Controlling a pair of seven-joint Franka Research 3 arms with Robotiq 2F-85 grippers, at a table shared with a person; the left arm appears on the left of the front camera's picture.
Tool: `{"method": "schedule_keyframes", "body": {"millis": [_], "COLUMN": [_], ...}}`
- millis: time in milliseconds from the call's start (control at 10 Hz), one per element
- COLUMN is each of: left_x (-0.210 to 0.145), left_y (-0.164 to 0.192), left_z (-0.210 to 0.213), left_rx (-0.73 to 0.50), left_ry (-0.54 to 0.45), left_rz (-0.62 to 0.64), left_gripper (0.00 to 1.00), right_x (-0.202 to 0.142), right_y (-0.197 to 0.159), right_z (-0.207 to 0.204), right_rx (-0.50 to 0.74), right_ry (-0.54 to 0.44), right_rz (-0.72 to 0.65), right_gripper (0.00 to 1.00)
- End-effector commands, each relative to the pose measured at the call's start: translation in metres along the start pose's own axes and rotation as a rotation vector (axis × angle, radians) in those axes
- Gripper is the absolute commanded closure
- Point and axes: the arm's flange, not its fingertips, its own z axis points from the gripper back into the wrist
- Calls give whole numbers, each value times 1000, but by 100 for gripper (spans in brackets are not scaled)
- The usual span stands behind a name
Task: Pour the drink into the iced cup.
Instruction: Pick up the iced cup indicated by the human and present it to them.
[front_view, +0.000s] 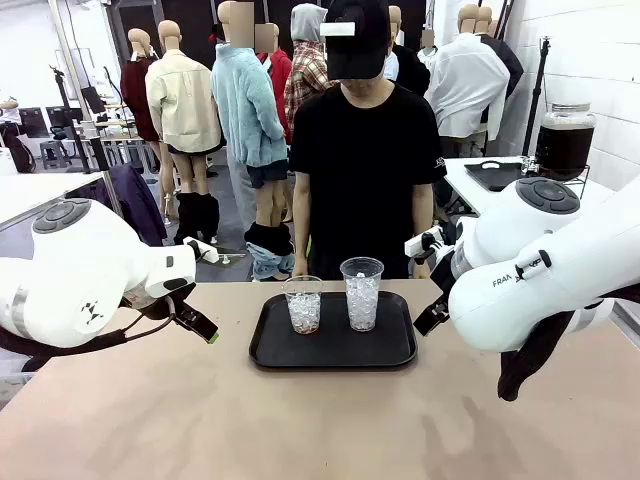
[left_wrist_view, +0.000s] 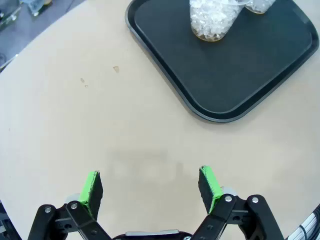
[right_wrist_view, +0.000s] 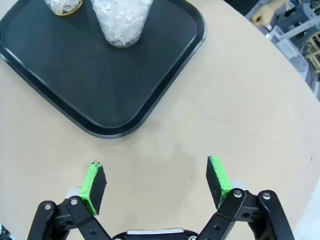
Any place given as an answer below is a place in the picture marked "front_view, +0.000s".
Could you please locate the white side table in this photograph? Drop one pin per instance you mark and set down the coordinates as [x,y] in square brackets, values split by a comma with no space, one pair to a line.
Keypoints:
[457,185]

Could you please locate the black post with grey clamp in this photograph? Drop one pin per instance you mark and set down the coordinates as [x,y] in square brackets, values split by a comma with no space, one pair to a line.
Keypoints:
[100,155]

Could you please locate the glass dark drink dispenser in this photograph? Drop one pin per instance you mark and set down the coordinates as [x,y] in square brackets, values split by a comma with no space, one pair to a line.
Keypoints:
[565,145]

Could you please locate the mannequin in blue fleece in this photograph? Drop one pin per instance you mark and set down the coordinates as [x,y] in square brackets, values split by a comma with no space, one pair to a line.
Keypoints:
[245,100]

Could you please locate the mannequin in light blue shirt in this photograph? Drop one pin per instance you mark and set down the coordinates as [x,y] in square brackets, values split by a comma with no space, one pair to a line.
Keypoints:
[391,65]

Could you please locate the black serving tray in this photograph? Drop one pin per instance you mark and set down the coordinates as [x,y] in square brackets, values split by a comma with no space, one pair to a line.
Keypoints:
[335,350]

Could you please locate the grey stool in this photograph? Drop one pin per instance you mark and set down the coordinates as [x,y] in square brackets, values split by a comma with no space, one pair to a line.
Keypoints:
[52,145]

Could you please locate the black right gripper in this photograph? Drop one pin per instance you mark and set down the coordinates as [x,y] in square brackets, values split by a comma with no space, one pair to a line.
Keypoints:
[445,272]

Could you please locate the person's left forearm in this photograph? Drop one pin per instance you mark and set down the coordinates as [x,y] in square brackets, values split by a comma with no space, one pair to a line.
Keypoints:
[422,210]

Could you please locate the mannequin in white shirt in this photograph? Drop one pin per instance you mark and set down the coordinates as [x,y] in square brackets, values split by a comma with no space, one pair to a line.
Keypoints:
[465,85]

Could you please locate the person's left hand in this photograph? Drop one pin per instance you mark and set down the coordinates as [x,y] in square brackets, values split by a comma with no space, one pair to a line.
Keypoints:
[423,270]

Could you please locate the person's right forearm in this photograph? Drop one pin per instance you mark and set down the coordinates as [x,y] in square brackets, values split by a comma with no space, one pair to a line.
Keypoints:
[301,215]

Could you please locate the person in black clothes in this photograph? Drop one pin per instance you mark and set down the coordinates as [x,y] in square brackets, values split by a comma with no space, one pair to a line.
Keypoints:
[365,175]

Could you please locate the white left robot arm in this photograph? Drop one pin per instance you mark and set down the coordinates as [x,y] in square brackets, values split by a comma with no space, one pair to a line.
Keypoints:
[75,260]

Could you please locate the mannequin in maroon top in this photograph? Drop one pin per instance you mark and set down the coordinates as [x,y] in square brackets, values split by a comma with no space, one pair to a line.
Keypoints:
[137,90]

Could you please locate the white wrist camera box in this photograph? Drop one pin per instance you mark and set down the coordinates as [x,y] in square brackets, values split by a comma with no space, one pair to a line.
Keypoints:
[414,242]
[205,251]

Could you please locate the person's right hand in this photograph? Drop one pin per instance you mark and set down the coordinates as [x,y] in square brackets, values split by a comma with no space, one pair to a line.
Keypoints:
[302,266]

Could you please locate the tall clear iced cup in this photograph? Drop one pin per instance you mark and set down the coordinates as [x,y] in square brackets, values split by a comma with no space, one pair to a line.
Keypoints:
[362,300]

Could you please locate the black baseball cap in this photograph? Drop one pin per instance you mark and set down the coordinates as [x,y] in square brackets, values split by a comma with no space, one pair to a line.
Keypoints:
[357,55]

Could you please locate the mannequin floor base plate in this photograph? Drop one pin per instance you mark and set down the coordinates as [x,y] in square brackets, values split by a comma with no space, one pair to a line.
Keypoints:
[220,257]

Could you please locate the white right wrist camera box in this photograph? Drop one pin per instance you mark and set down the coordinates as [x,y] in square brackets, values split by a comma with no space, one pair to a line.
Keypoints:
[414,242]

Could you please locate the black light stand pole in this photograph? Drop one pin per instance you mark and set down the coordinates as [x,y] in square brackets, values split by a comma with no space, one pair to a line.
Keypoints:
[536,100]

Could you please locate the mannequin in red jacket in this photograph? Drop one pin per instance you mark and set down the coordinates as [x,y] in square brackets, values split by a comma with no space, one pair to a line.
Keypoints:
[280,70]

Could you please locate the purple jacket on chair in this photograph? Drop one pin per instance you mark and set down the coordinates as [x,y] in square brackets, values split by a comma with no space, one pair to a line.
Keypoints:
[135,200]

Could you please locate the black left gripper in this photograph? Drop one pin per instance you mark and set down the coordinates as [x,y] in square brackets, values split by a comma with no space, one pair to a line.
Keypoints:
[157,305]

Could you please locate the black wall panel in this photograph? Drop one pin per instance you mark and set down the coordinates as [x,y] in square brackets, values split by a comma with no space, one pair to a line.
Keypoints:
[35,122]

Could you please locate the short clear iced cup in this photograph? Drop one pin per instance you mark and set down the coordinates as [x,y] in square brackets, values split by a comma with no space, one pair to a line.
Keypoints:
[303,310]

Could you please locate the mannequin in black jacket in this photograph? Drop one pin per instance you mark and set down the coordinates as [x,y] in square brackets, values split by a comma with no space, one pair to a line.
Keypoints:
[412,70]

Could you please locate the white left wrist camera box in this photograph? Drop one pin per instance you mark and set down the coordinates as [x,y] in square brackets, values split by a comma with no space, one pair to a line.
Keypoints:
[205,251]

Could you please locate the black tablet on stand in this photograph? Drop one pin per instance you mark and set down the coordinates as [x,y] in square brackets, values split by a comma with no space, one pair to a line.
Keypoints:
[94,100]

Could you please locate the mannequin in dark coat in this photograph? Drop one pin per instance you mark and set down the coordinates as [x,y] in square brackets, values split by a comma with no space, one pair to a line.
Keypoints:
[512,70]

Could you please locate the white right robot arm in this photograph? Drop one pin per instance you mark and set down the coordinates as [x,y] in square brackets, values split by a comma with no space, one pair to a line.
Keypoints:
[525,250]

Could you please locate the mannequin in plaid shirt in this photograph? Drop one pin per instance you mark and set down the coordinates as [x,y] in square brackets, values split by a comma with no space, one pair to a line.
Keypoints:
[305,75]

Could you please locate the mannequin in cream jacket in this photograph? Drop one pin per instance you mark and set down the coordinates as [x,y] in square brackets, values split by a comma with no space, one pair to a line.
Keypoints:
[182,100]

